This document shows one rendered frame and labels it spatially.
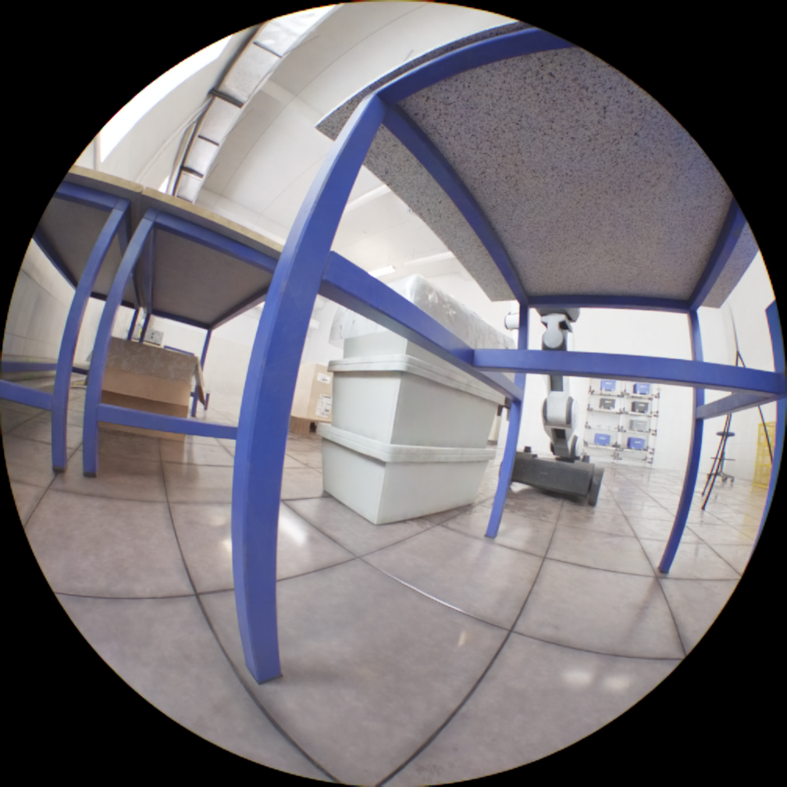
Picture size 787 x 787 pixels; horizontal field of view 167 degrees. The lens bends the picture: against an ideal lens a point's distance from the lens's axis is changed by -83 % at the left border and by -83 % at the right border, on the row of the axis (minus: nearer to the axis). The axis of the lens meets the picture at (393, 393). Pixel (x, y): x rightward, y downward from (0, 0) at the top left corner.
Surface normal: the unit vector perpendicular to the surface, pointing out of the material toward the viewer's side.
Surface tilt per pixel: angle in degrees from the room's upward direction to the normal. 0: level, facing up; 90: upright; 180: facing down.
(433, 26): 180
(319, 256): 90
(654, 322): 90
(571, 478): 90
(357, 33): 180
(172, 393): 65
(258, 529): 90
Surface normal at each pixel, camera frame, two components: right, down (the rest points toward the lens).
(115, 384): 0.73, -0.36
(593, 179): -0.17, 0.98
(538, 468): -0.73, -0.18
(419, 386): 0.64, 0.16
